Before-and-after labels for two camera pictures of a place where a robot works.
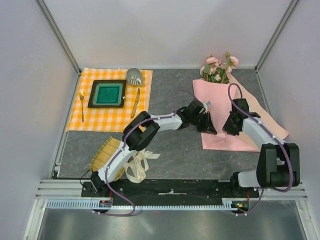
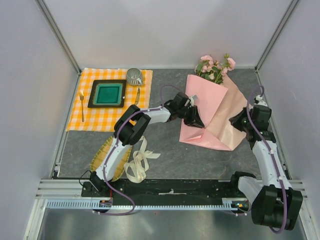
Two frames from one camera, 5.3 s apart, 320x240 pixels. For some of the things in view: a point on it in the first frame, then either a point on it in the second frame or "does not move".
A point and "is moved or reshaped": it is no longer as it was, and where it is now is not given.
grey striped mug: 134,77 does not move
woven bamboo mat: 103,152 does not move
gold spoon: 81,97 does not move
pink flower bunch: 210,60 is moved or reshaped
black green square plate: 107,93 does not move
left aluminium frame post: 58,34 does not move
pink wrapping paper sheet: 216,97 is moved or reshaped
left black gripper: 207,123 to 194,120
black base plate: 170,190 does not move
